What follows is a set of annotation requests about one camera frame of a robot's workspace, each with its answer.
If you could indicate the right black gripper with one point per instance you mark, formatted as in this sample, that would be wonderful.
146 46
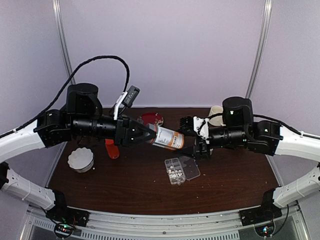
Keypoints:
197 150

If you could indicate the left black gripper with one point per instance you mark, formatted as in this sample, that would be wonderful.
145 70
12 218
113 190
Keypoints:
123 125

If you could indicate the clear plastic pill organizer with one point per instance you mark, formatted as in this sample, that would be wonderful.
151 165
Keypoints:
181 169

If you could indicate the grey lid pill bottle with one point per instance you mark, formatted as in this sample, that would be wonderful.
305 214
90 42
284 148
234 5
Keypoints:
166 138

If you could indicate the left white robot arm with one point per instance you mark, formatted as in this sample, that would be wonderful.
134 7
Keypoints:
19 142

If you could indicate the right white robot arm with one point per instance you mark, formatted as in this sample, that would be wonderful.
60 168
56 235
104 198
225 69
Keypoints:
294 143

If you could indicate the red floral plate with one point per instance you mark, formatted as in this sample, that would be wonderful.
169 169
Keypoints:
153 118

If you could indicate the orange pill bottle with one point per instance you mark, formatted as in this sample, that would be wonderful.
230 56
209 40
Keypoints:
112 149

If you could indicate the white scalloped bowl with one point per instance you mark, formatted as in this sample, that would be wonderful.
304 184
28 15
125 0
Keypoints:
81 160

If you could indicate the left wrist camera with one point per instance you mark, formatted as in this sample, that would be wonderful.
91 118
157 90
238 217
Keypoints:
126 99

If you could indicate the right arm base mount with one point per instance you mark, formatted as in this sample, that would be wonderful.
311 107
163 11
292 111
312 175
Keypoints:
267 211

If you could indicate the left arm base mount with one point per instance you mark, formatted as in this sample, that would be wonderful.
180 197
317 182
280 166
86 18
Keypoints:
60 212

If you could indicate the front aluminium rail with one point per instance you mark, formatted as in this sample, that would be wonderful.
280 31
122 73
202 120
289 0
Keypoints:
225 225

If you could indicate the left aluminium frame post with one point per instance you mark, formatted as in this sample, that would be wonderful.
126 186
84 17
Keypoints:
62 36

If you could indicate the aluminium frame post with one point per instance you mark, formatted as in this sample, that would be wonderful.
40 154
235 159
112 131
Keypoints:
264 31
62 36

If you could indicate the right aluminium frame post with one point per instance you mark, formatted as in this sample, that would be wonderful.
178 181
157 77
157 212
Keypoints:
264 31

